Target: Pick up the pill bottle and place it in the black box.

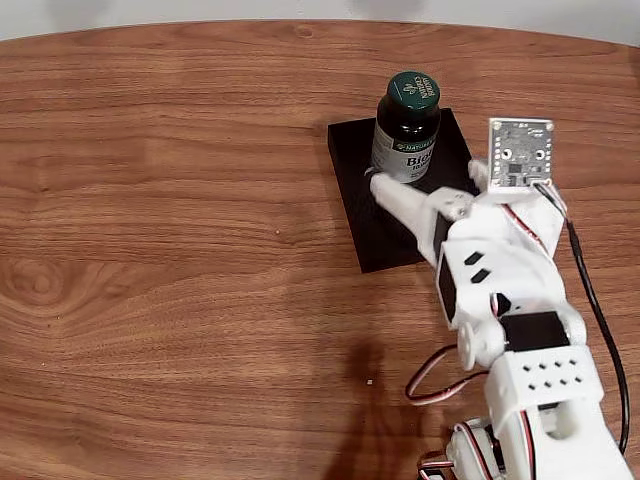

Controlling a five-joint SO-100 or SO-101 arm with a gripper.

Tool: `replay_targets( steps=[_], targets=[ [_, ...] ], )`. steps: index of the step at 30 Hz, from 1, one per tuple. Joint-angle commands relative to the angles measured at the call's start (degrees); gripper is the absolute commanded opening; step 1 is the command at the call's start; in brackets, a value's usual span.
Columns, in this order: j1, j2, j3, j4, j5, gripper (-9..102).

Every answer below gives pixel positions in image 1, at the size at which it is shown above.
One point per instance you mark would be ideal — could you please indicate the shallow black box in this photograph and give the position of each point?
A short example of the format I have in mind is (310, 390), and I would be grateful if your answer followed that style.
(360, 220)

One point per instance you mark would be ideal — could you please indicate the wrist camera board with mount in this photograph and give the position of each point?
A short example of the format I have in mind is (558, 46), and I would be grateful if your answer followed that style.
(522, 155)

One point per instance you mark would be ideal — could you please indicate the dark green pill bottle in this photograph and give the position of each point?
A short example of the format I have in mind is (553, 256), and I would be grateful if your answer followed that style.
(405, 140)

